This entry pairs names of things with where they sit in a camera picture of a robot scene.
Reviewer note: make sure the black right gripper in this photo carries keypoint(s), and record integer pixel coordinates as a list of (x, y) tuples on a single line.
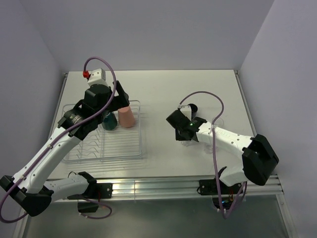
[(178, 136)]

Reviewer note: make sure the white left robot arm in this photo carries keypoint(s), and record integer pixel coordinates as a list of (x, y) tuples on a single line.
[(29, 187)]

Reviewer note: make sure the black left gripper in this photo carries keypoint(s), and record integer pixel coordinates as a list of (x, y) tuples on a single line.
[(120, 101)]

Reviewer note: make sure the dark green ceramic mug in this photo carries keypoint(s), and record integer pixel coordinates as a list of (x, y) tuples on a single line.
[(110, 122)]

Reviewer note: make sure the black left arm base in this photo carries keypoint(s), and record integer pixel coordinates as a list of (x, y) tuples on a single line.
[(92, 202)]

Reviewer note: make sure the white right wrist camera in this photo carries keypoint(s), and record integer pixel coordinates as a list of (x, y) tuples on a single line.
[(186, 111)]

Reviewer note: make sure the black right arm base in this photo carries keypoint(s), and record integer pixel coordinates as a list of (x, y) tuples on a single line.
[(208, 187)]

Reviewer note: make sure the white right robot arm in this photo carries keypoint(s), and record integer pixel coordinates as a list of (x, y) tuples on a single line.
[(256, 157)]

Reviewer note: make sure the pink plastic tumbler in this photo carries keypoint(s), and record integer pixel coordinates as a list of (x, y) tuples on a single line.
[(126, 117)]

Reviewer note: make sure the aluminium front rail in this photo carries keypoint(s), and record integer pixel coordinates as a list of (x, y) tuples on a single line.
[(177, 188)]

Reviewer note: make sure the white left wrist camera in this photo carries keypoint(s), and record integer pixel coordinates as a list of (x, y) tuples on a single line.
[(97, 76)]

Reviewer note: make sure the dark blue ceramic cup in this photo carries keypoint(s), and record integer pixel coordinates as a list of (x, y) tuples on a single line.
[(194, 110)]

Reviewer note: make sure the large clear glass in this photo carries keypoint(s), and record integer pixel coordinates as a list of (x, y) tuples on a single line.
[(189, 143)]

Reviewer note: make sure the small clear glass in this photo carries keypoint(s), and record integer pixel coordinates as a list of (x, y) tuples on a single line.
[(208, 149), (218, 122)]

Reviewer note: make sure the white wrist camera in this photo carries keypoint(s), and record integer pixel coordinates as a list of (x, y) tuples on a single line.
[(186, 111), (97, 76)]

